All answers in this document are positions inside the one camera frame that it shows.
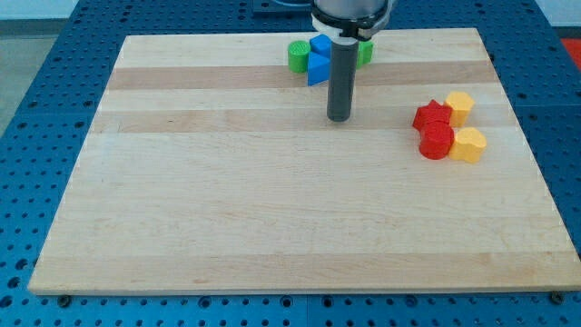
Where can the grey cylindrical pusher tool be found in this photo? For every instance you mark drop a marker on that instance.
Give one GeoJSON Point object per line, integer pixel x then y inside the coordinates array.
{"type": "Point", "coordinates": [343, 65]}

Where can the red star block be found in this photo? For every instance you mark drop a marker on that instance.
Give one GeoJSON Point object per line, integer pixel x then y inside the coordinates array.
{"type": "Point", "coordinates": [431, 113]}

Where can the blue perforated table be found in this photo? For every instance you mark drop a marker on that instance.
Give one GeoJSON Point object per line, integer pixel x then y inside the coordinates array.
{"type": "Point", "coordinates": [39, 146]}

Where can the yellow heart block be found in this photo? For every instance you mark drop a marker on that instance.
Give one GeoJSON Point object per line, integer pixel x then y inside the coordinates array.
{"type": "Point", "coordinates": [468, 146]}

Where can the wooden board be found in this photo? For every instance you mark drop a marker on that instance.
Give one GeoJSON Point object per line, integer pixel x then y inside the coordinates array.
{"type": "Point", "coordinates": [211, 168]}

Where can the yellow hexagon block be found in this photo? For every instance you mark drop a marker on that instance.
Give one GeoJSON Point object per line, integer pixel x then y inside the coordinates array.
{"type": "Point", "coordinates": [461, 104]}

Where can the green star block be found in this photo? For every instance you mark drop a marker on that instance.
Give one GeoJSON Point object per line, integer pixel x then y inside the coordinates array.
{"type": "Point", "coordinates": [365, 53]}

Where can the blue cube block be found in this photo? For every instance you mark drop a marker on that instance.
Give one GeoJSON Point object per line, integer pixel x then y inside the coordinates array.
{"type": "Point", "coordinates": [321, 45]}

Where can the red cylinder block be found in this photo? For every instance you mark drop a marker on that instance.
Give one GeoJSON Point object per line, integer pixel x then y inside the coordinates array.
{"type": "Point", "coordinates": [436, 139]}

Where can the green cylinder block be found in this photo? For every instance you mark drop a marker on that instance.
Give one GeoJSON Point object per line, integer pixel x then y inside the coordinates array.
{"type": "Point", "coordinates": [298, 56]}

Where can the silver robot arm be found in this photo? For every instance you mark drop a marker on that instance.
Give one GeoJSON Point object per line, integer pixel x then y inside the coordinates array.
{"type": "Point", "coordinates": [346, 22]}

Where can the blue triangle block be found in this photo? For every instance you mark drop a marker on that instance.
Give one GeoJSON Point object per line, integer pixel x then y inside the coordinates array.
{"type": "Point", "coordinates": [318, 69]}

